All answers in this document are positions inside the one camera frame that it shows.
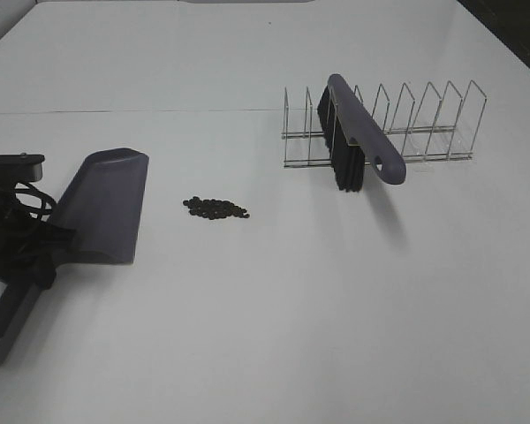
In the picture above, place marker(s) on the pile of coffee beans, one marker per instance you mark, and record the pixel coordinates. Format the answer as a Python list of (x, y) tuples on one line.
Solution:
[(214, 209)]

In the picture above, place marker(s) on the purple plastic dustpan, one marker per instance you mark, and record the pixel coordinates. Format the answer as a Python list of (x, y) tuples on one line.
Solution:
[(102, 206)]

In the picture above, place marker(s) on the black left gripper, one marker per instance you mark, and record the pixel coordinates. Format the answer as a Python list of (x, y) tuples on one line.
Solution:
[(28, 241)]

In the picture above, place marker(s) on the purple brush black bristles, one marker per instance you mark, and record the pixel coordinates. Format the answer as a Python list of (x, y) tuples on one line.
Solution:
[(353, 138)]

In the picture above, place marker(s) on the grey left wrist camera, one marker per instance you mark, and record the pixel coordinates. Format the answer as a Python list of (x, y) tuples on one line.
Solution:
[(21, 167)]

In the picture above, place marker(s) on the metal wire dish rack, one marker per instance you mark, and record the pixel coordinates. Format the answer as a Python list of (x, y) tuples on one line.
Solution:
[(435, 124)]

